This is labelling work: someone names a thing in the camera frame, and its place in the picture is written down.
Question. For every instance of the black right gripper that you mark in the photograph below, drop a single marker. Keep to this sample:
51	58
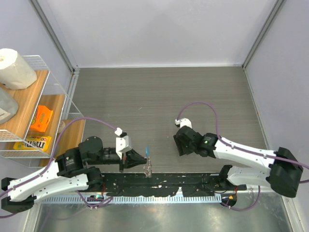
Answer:
182	150

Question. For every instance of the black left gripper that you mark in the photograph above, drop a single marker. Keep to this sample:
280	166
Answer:
131	159

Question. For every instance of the blue key tag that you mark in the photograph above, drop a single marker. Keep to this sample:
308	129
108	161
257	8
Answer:
147	153

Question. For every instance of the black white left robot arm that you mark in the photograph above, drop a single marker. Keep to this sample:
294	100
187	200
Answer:
74	170

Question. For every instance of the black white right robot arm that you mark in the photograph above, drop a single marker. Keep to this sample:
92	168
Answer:
277	170

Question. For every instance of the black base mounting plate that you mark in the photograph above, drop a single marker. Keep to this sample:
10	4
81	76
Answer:
165	184

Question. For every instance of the yellow m&m's bag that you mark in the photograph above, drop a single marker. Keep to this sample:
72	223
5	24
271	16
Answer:
33	143

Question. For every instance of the orange candy box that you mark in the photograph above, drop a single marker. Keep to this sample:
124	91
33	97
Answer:
41	119

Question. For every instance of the white paper towel roll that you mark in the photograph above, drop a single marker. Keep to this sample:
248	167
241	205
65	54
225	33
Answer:
15	72

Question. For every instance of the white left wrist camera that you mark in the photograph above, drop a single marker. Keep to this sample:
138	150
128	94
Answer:
123	142

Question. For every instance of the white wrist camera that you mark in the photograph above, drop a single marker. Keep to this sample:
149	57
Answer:
183	122
123	142

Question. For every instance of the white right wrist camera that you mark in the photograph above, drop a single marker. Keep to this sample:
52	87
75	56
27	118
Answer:
183	122

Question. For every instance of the slotted white cable duct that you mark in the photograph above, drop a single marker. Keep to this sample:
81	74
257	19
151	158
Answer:
178	198

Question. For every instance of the white wire wooden shelf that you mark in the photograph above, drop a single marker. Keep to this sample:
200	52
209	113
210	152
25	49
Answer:
48	91

